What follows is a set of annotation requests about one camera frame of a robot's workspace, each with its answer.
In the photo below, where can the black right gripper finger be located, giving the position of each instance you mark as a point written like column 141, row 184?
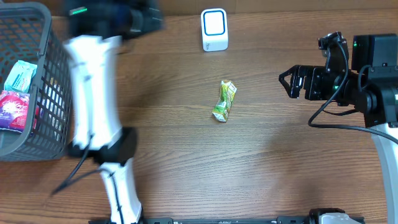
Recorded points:
column 291, row 71
column 292, row 88

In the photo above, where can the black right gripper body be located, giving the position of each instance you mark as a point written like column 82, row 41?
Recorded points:
column 321, row 86

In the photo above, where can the green juice carton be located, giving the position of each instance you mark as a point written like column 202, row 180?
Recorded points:
column 222, row 109

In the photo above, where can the teal wet wipes pack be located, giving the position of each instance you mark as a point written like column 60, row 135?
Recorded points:
column 20, row 77

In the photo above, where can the red purple pad pack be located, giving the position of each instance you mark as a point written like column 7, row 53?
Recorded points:
column 14, row 110

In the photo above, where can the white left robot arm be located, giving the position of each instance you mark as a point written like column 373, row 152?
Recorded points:
column 97, row 30

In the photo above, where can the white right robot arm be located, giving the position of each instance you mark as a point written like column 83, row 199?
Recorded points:
column 365, row 78

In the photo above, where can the white barcode scanner box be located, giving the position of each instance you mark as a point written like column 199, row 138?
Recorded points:
column 214, row 29

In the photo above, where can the grey plastic mesh basket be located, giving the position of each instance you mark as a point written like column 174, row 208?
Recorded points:
column 27, row 34

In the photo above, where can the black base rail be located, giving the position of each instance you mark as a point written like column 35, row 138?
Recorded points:
column 317, row 215

